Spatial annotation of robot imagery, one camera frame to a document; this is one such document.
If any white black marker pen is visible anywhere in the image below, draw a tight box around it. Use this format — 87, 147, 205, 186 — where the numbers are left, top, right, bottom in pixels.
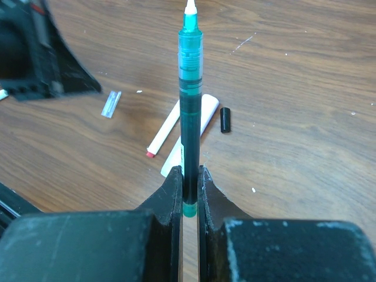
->
0, 89, 8, 100

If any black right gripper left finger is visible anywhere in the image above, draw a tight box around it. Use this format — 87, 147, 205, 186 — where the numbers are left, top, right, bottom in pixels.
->
1, 166, 183, 281

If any white red marker pen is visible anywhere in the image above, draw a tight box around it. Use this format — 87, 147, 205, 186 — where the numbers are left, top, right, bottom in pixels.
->
146, 100, 180, 158

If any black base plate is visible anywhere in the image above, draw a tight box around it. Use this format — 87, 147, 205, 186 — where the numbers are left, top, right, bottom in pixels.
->
0, 183, 42, 236

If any clear pen cap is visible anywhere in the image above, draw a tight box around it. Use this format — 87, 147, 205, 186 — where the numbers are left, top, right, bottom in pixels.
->
101, 91, 122, 118

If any pink highlighter pen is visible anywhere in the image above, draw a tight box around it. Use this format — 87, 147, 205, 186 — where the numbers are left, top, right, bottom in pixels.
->
160, 94, 219, 177

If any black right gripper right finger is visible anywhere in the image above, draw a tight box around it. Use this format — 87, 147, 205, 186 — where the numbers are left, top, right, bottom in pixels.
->
197, 167, 375, 281

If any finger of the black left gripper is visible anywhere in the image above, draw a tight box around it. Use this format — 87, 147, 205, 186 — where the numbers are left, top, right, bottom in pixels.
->
1, 1, 102, 101

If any green pen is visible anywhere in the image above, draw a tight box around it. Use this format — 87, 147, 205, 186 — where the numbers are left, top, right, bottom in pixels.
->
178, 1, 203, 217

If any black pen cap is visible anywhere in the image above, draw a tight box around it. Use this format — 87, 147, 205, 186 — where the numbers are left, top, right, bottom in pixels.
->
220, 107, 231, 133

